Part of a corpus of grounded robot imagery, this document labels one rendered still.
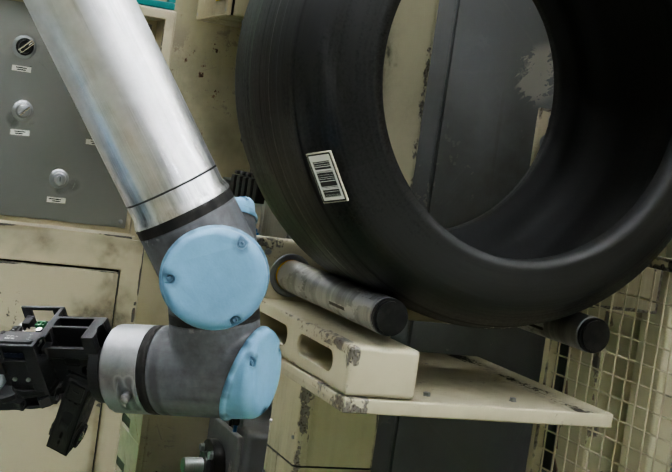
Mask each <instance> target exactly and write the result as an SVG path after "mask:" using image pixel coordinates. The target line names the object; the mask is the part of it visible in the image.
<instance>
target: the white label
mask: <svg viewBox="0 0 672 472"><path fill-rule="evenodd" d="M306 157H307V159H308V162H309V165H310V167H311V170H312V173H313V176H314V178H315V181H316V184H317V186H318V189H319V192H320V195H321V197H322V200H323V203H333V202H343V201H349V198H348V196H347V193H346V190H345V187H344V185H343V182H342V179H341V176H340V174H339V171H338V168H337V165H336V162H335V160H334V157H333V154H332V151H331V150H328V151H322V152H315V153H308V154H306Z"/></svg>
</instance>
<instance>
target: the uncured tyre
mask: <svg viewBox="0 0 672 472"><path fill-rule="evenodd" d="M532 1H533V2H534V4H535V6H536V8H537V10H538V12H539V14H540V16H541V19H542V21H543V24H544V26H545V29H546V32H547V36H548V39H549V43H550V48H551V53H552V60H553V70H554V93H553V103H552V109H551V115H550V119H549V123H548V127H547V130H546V133H545V136H544V139H543V142H542V144H541V147H540V149H539V151H538V153H537V155H536V157H535V159H534V161H533V162H532V164H531V166H530V167H529V169H528V171H527V172H526V173H525V175H524V176H523V178H522V179H521V180H520V182H519V183H518V184H517V185H516V186H515V187H514V189H513V190H512V191H511V192H510V193H509V194H508V195H507V196H506V197H505V198H503V199H502V200H501V201H500V202H499V203H498V204H496V205H495V206H494V207H492V208H491V209H490V210H488V211H487V212H485V213H483V214H482V215H480V216H478V217H476V218H474V219H472V220H470V221H468V222H466V223H463V224H461V225H458V226H455V227H451V228H448V229H445V228H444V227H442V226H441V225H440V224H439V223H438V222H437V221H436V220H435V219H434V218H433V217H432V216H431V215H430V214H429V213H428V211H427V210H426V209H425V208H424V207H423V205H422V204H421V203H420V202H419V200H418V199H417V197H416V196H415V195H414V193H413V191H412V190H411V188H410V187H409V185H408V183H407V181H406V180H405V178H404V176H403V174H402V172H401V170H400V167H399V165H398V163H397V160H396V158H395V155H394V152H393V149H392V146H391V143H390V139H389V135H388V131H387V126H386V121H385V114H384V106H383V66H384V57H385V51H386V45H387V41H388V36H389V32H390V29H391V25H392V22H393V19H394V16H395V14H396V11H397V9H398V6H399V4H400V2H401V0H249V3H248V5H247V9H246V12H245V15H244V19H243V22H242V26H241V31H240V35H239V41H238V47H237V54H236V64H235V101H236V111H237V118H238V125H239V130H240V134H241V139H242V143H243V147H244V150H245V153H246V156H247V159H248V162H249V165H250V168H251V170H252V173H253V175H254V178H255V180H256V183H257V185H258V187H259V189H260V191H261V193H262V195H263V197H264V199H265V201H266V202H267V204H268V206H269V208H270V209H271V211H272V213H273V214H274V216H275V217H276V219H277V220H278V221H279V223H280V224H281V226H282V227H283V228H284V230H285V231H286V232H287V233H288V235H289V236H290V237H291V238H292V239H293V240H294V242H295V243H296V244H297V245H298V246H299V247H300V248H301V249H302V250H303V251H304V252H305V253H306V254H307V255H308V256H309V257H310V258H312V259H313V260H314V261H315V262H316V263H317V264H319V265H320V266H321V267H323V268H324V269H325V270H327V271H328V272H329V273H331V274H333V275H336V276H338V277H341V278H344V279H346V280H349V281H351V282H354V283H357V284H359V285H362V286H364V287H367V288H370V289H372V290H375V291H377V292H380V293H383V294H385V295H388V296H390V297H393V298H395V299H397V300H399V301H401V302H402V303H403V304H404V305H405V307H406V309H409V310H411V311H414V312H416V313H419V314H422V315H424V316H427V317H429V318H432V319H435V320H439V321H442V322H446V323H450V324H454V325H459V326H465V327H473V328H485V327H522V326H528V325H533V324H539V323H544V322H549V321H553V320H557V319H560V318H563V317H566V316H569V315H572V314H575V313H577V312H580V311H582V310H585V309H587V308H589V307H591V306H593V305H595V304H597V303H599V302H601V301H602V300H604V299H606V298H608V297H609V296H611V295H612V294H614V293H615V292H617V291H618V290H620V289H621V288H623V287H624V286H625V285H627V284H628V283H629V282H631V281H632V280H633V279H634V278H635V277H637V276H638V275H639V274H640V273H641V272H642V271H643V270H644V269H645V268H647V267H648V266H649V265H650V264H651V263H652V261H653V260H654V259H655V258H656V257H657V256H658V255H659V254H660V253H661V252H662V250H663V249H664V248H665V247H666V246H667V244H668V243H669V242H670V241H671V239H672V0H532ZM328 150H331V151H332V154H333V157H334V160H335V162H336V165H337V168H338V171H339V174H340V176H341V179H342V182H343V185H344V187H345V190H346V193H347V196H348V198H349V201H343V202H333V203H323V200H322V197H321V195H320V192H319V189H318V186H317V184H316V181H315V178H314V176H313V173H312V170H311V167H310V165H309V162H308V159H307V157H306V154H308V153H315V152H322V151H328Z"/></svg>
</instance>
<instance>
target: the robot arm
mask: <svg viewBox="0 0 672 472"><path fill-rule="evenodd" d="M23 1H24V3H25V5H26V7H27V9H28V11H29V13H30V15H31V17H32V19H33V21H34V23H35V25H36V27H37V29H38V31H39V33H40V35H41V37H42V39H43V41H44V43H45V45H46V47H47V49H48V51H49V53H50V55H51V57H52V59H53V61H54V63H55V65H56V67H57V69H58V71H59V73H60V75H61V77H62V79H63V81H64V83H65V85H66V87H67V89H68V91H69V93H70V95H71V97H72V99H73V101H74V103H75V105H76V107H77V109H78V111H79V113H80V115H81V117H82V120H83V122H84V124H85V126H86V128H87V130H88V132H89V134H90V136H91V138H92V140H93V142H94V144H95V146H96V148H97V150H98V152H99V154H100V156H101V158H102V160H103V162H104V164H105V166H106V168H107V170H108V172H109V174H110V176H111V178H112V180H113V182H114V184H115V186H116V188H117V190H118V192H119V194H120V196H121V198H122V200H123V202H124V204H125V206H126V208H127V210H128V212H129V214H130V216H131V218H132V220H133V222H134V229H135V232H136V233H137V235H138V237H139V239H140V241H141V243H142V245H143V247H144V249H145V251H146V253H147V255H148V257H149V259H150V261H151V263H152V265H153V267H154V269H155V271H156V273H157V276H158V278H159V286H160V291H161V294H162V297H163V299H164V301H165V303H166V305H167V306H168V316H169V325H142V324H121V325H117V326H116V327H115V328H114V329H111V326H110V323H109V320H108V317H74V316H68V315H67V312H66V309H65V307H60V306H21V309H22V311H23V314H24V317H25V319H24V321H23V322H22V323H21V324H19V325H18V326H13V327H12V329H11V330H9V331H5V330H3V331H1V332H0V410H3V411H5V410H20V411H24V410H25V409H38V408H41V409H43V408H46V407H49V406H51V405H53V404H57V403H58V402H59V401H60V400H61V403H60V406H59V409H58V412H57V415H56V418H55V420H54V421H53V423H52V425H51V428H50V430H49V435H50V436H49V439H48V442H47V445H46V446H47V447H49V448H51V449H53V450H55V451H57V452H58V453H60V454H62V455H64V456H67V455H68V453H69V452H70V451H71V450H72V449H73V447H74V448H76V447H77V446H78V445H79V444H80V442H81V440H82V439H83V438H84V436H85V433H86V431H87V428H88V425H87V422H88V419H89V417H90V414H91V411H92V408H93V405H94V403H95V400H96V401H98V402H100V403H106V405H107V406H108V408H109V409H111V410H112V411H114V412H115V413H132V414H148V415H168V416H186V417H203V418H220V419H222V420H223V421H229V420H231V419H254V418H257V417H259V416H260V415H262V414H263V413H264V412H265V411H266V410H267V408H268V407H269V406H270V404H271V402H272V400H273V398H274V395H275V393H276V390H277V386H278V382H279V377H280V371H281V350H280V349H279V345H280V342H279V339H278V337H277V335H276V333H275V332H274V331H273V330H271V329H270V328H269V327H267V326H261V327H260V304H261V302H262V300H263V298H264V296H265V294H266V291H267V288H268V284H269V265H268V261H267V258H266V255H265V253H264V251H263V250H262V248H261V246H260V245H259V244H258V243H257V237H256V223H257V221H258V217H257V214H256V212H255V205H254V202H253V200H252V199H251V198H249V197H235V196H234V195H233V193H232V191H231V189H230V187H229V184H228V183H227V182H226V181H225V180H224V179H223V178H222V177H221V175H220V173H219V171H218V168H217V166H216V164H215V162H214V160H213V158H212V156H211V154H210V152H209V150H208V148H207V146H206V144H205V142H204V139H203V137H202V135H201V133H200V131H199V129H198V127H197V125H196V123H195V121H194V119H193V117H192V115H191V113H190V110H189V108H188V106H187V104H186V102H185V100H184V98H183V96H182V94H181V92H180V90H179V88H178V86H177V83H176V81H175V79H174V77H173V75H172V73H171V71H170V69H169V67H168V65H167V63H166V61H165V59H164V57H163V54H162V52H161V50H160V48H159V46H158V44H157V42H156V40H155V38H154V36H153V34H152V32H151V30H150V28H149V25H148V23H147V21H146V19H145V17H144V15H143V13H142V11H141V9H140V7H139V5H138V3H137V1H136V0H23ZM33 310H45V311H53V313H54V316H53V318H52V319H51V320H50V321H37V320H36V317H35V315H34V312H33Z"/></svg>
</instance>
